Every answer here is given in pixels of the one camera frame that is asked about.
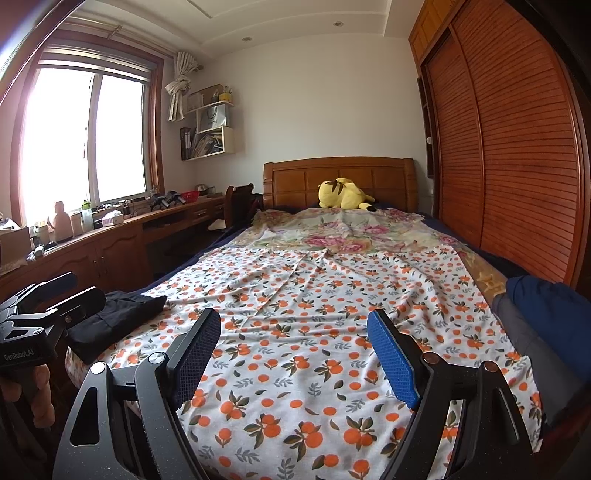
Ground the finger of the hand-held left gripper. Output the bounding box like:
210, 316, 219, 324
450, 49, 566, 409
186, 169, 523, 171
0, 271, 78, 320
44, 287, 106, 329

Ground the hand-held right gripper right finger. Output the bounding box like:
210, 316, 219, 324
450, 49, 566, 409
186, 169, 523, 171
367, 309, 536, 480

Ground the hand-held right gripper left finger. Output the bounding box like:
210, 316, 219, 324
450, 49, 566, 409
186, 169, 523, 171
52, 307, 222, 480

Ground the navy blue suit jacket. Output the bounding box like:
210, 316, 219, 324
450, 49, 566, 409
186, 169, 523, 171
505, 275, 591, 428

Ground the person's left hand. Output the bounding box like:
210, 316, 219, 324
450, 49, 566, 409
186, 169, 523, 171
33, 364, 57, 428

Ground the black folded garment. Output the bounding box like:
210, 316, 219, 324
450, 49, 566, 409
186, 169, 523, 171
67, 291, 168, 365

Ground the beige jug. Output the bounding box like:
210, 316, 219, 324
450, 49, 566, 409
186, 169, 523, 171
53, 202, 75, 243

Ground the wooden desk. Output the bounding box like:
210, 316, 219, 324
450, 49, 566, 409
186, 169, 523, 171
0, 194, 229, 305

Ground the orange fruit print bedsheet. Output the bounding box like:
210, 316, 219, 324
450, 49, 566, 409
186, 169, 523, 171
65, 242, 543, 480

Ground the brown patterned blanket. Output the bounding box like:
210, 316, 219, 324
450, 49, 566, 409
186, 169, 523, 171
462, 244, 509, 296

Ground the grey folded garment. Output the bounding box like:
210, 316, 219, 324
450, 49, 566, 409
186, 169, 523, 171
491, 295, 555, 416

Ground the black device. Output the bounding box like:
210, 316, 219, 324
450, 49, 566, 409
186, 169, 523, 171
150, 191, 183, 213

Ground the pink floral blanket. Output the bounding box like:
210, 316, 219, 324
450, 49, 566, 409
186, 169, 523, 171
252, 207, 462, 259

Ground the window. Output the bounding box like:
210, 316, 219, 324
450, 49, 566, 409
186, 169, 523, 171
0, 41, 164, 227

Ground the wooden chair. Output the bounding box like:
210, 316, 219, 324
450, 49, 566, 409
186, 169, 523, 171
225, 183, 264, 229

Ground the yellow plush toy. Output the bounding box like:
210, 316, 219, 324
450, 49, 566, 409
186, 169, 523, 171
318, 178, 376, 212

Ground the row of folders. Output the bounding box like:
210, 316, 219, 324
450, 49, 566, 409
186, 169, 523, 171
181, 127, 222, 160

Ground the wooden bed headboard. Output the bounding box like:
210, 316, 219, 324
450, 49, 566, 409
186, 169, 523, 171
263, 157, 417, 215

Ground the white paper bag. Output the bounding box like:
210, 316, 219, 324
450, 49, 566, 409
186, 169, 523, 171
198, 104, 229, 132

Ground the tied beige curtain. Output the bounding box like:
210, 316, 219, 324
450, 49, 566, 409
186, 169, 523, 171
165, 51, 204, 123

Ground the cardboard box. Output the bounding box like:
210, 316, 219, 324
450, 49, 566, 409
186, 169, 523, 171
187, 84, 222, 112

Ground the wooden louvred wardrobe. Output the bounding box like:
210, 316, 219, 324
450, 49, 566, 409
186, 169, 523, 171
409, 0, 591, 291

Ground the white wall shelf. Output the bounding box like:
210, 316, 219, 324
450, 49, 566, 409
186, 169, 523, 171
180, 84, 237, 161

